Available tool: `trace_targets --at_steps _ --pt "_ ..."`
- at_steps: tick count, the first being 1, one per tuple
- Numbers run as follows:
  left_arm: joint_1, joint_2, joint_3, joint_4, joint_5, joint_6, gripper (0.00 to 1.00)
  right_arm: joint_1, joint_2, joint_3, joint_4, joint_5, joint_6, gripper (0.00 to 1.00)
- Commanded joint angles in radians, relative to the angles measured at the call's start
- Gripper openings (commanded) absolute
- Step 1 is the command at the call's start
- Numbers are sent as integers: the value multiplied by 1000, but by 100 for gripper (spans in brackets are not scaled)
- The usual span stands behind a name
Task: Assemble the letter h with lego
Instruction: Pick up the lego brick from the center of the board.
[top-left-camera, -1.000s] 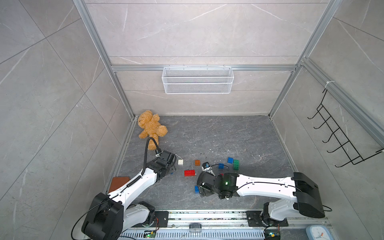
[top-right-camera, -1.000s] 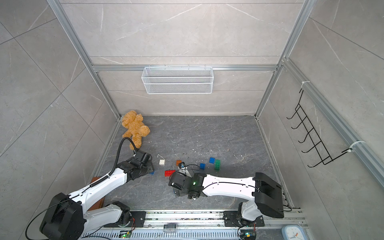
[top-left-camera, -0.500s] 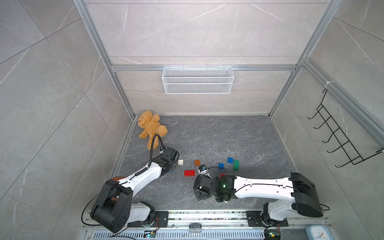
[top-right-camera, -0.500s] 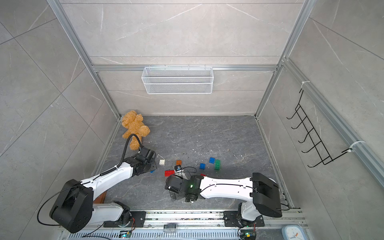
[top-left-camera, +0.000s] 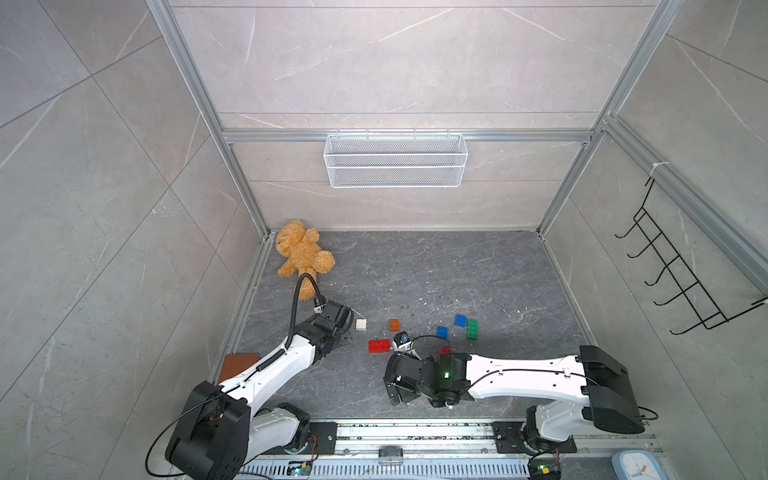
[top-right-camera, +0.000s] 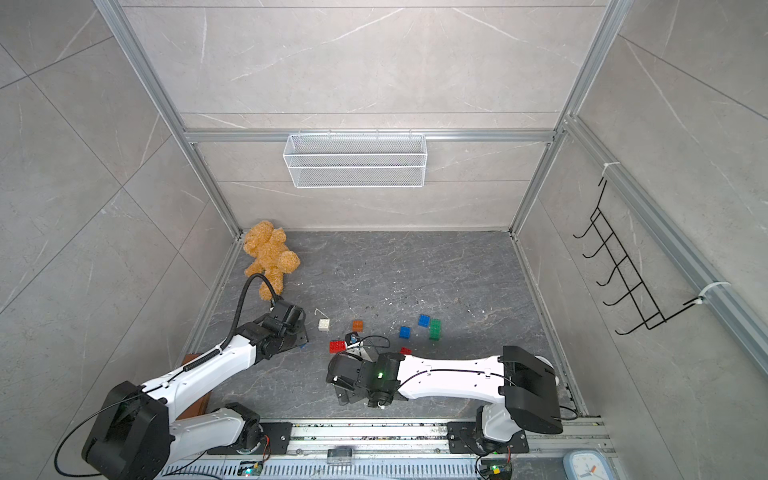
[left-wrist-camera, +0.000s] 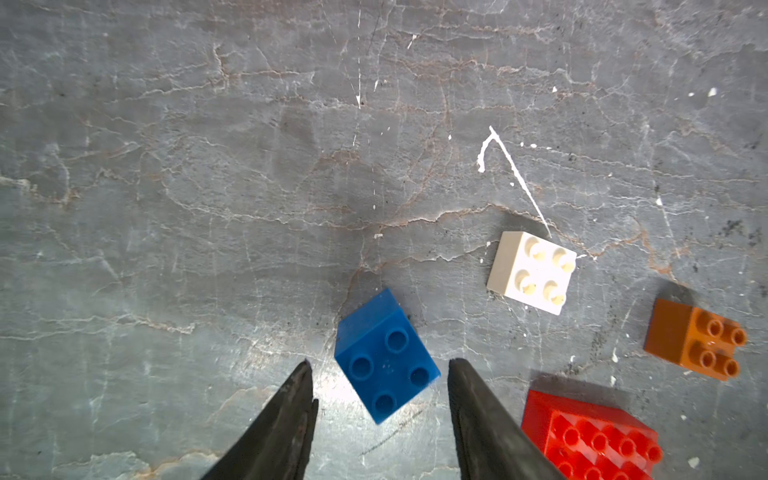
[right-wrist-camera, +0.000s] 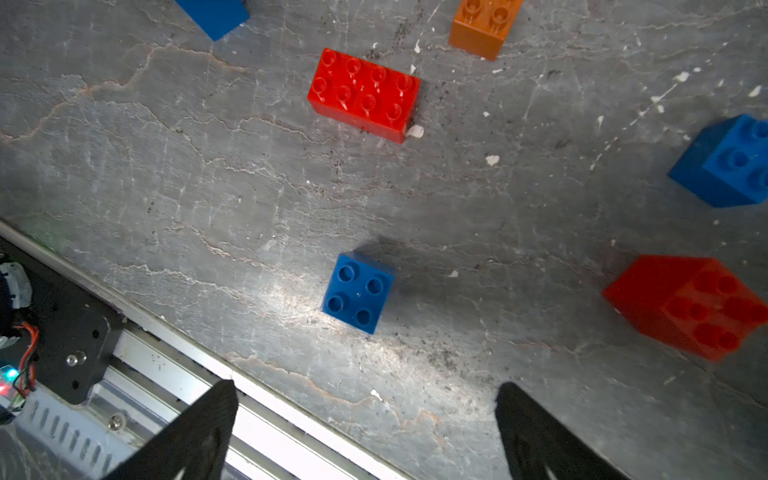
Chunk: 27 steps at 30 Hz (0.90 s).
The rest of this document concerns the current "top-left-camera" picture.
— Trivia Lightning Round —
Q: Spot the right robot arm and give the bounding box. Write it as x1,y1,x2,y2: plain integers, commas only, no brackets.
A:
383,345,645,454

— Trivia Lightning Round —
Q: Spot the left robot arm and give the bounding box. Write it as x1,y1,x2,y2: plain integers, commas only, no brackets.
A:
163,291,354,479

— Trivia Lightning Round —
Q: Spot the black wall hook rack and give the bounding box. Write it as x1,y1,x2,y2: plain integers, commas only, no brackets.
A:
614,178,767,336

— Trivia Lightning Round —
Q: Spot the white wire mesh basket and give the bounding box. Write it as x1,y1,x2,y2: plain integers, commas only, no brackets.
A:
323,133,469,189

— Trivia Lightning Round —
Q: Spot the brown teddy bear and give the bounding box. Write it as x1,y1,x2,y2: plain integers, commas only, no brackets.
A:
276,220,336,280

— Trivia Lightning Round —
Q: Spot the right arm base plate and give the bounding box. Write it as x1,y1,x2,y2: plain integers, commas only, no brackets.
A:
491,421,577,456

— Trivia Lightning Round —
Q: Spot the green lego brick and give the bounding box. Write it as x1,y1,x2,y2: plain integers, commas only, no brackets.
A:
466,319,479,341

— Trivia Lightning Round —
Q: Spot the red long lego brick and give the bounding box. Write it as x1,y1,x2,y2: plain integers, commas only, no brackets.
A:
368,340,392,354

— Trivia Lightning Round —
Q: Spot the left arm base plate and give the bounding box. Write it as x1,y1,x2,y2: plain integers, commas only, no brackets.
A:
266,421,338,455

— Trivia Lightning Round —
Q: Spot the aluminium front rail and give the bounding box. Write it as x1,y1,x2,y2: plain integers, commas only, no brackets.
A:
227,418,667,480

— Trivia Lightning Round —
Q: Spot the brown block at left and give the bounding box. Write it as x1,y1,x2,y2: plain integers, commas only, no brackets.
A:
217,353,261,384

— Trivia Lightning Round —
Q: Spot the blue-rimmed clock on rail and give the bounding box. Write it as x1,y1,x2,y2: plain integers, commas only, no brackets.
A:
611,450,668,480

